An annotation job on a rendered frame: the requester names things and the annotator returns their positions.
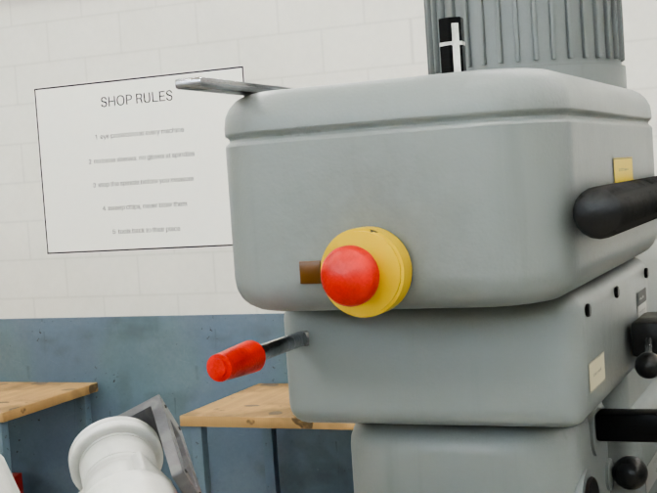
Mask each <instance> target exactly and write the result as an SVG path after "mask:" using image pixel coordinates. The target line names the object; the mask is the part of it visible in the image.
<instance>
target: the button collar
mask: <svg viewBox="0 0 657 493"><path fill-rule="evenodd" d="M343 246H357V247H361V248H363V249H365V250H366V251H368V252H369V253H370V254H371V255H372V257H373V258H374V260H375V261H376V263H377V266H378V270H379V284H378V288H377V290H376V292H375V294H374V295H373V297H372V298H371V299H370V300H369V301H367V302H365V303H364V304H361V305H358V306H353V307H347V306H342V305H339V304H337V303H336V302H334V301H333V300H331V299H330V298H329V299H330V301H331V302H332V303H333V304H334V305H335V306H336V307H337V308H338V309H340V310H341V311H343V312H345V313H347V314H349V315H352V316H356V317H372V316H376V315H378V314H381V313H384V312H386V311H389V310H391V309H392V308H394V307H395V306H397V305H398V304H399V303H400V302H401V301H402V300H403V298H404V297H405V296H406V294H407V292H408V290H409V287H410V285H411V281H412V262H411V260H410V257H409V254H408V252H407V250H406V248H405V247H404V245H403V244H402V242H401V241H400V240H399V239H398V238H397V237H395V236H394V235H393V234H391V233H390V232H388V231H386V230H384V229H381V228H378V227H361V228H355V229H351V230H347V231H345V232H343V233H341V234H339V235H338V236H337V237H335V238H334V239H333V240H332V241H331V242H330V243H329V245H328V247H327V249H326V250H325V253H324V255H323V258H322V263H321V269H322V265H323V262H324V260H325V258H326V257H327V256H328V254H329V253H330V252H331V251H333V250H334V249H336V248H338V247H343Z"/></svg>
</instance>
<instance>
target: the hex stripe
mask: <svg viewBox="0 0 657 493"><path fill-rule="evenodd" d="M452 40H453V56H454V72H458V71H461V69H460V38H459V23H458V22H453V23H452Z"/></svg>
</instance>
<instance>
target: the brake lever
mask: <svg viewBox="0 0 657 493"><path fill-rule="evenodd" d="M301 346H309V332H308V331H302V332H301V331H300V332H296V333H293V334H290V335H288V336H283V337H280V338H277V339H274V340H271V341H268V342H265V343H262V344H259V343H258V342H256V341H254V340H247V341H244V342H242V343H239V344H237V345H235V346H233V347H230V348H228V349H226V350H223V351H221V352H219V353H217V354H214V355H212V356H211V357H210V358H209V359H208V361H207V365H206V369H207V373H208V374H209V376H210V377H211V378H212V379H213V380H215V381H227V380H231V379H235V378H238V377H242V376H245V375H249V374H252V373H256V372H258V371H260V370H261V369H262V368H263V366H264V364H265V361H266V360H267V359H270V358H272V357H275V356H278V355H280V354H283V353H286V352H288V351H290V350H293V349H296V348H298V347H301Z"/></svg>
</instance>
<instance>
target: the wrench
mask: <svg viewBox="0 0 657 493"><path fill-rule="evenodd" d="M175 87H176V89H180V90H191V91H200V92H210V93H221V94H231V95H242V96H246V95H250V94H255V93H260V92H265V91H273V90H281V89H290V88H289V87H283V86H278V85H275V86H273V85H265V84H257V83H249V82H241V81H233V80H225V79H217V78H209V77H201V76H198V77H188V78H178V79H176V80H175Z"/></svg>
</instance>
